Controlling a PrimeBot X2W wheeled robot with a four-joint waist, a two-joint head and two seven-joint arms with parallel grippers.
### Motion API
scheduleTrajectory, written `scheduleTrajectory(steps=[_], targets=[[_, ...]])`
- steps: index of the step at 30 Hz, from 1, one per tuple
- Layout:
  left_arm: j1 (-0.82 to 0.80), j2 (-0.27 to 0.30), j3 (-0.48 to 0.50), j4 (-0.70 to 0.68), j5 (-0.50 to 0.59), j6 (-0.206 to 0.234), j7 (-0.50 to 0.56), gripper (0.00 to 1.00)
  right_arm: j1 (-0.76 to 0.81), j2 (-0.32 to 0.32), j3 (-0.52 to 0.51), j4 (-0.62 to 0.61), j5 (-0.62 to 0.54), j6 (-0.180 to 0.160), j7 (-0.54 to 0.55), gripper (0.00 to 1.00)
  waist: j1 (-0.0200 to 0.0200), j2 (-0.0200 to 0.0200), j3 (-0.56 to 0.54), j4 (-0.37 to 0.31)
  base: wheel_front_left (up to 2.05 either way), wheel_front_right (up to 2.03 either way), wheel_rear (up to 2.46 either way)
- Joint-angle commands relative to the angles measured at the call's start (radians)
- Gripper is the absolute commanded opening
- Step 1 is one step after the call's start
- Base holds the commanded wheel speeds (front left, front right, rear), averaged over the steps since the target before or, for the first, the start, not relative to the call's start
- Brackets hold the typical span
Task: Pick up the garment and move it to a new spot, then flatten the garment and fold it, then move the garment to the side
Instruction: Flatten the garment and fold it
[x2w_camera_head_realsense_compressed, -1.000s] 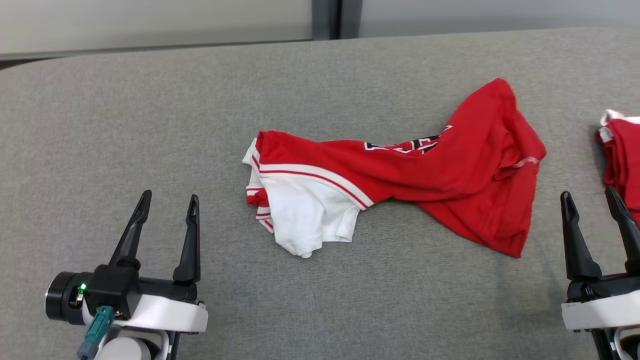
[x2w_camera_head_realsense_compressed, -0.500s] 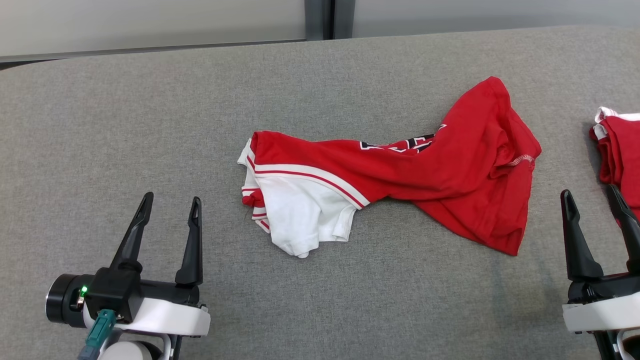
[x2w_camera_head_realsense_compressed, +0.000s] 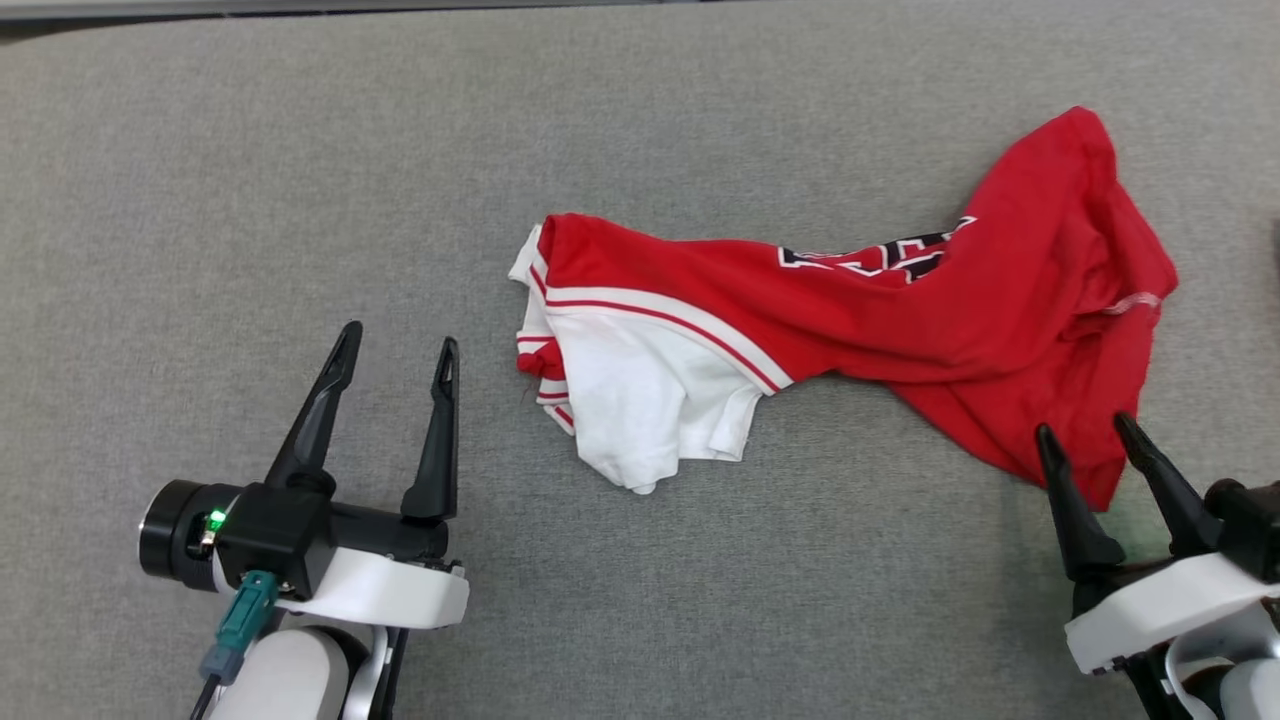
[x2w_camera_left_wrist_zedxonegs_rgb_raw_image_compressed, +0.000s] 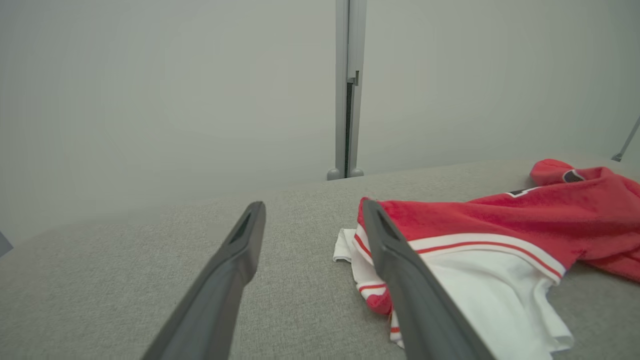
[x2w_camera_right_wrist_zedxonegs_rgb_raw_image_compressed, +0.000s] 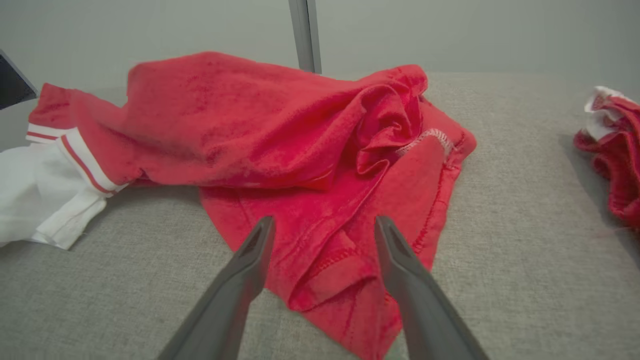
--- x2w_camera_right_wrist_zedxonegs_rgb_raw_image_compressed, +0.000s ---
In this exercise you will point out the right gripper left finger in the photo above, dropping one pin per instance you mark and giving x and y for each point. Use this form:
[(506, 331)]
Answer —
[(225, 300)]

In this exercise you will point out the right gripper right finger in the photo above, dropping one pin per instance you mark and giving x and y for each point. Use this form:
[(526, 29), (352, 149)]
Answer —
[(425, 310)]

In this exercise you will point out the red Bulls 23 jersey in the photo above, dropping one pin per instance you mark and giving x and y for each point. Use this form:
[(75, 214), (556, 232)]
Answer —
[(250, 125)]

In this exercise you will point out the red shorts white waistband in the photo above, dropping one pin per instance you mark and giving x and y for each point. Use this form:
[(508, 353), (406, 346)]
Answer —
[(620, 160)]

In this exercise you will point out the grey fabric sofa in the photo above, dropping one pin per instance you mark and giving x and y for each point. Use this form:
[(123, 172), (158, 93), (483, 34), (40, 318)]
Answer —
[(500, 250)]

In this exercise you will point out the dark flat panel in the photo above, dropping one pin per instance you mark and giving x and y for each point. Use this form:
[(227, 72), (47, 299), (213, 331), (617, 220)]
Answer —
[(12, 82)]

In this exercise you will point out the grey vertical partition frame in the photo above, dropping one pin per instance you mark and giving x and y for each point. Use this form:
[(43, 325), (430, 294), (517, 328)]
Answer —
[(305, 35)]

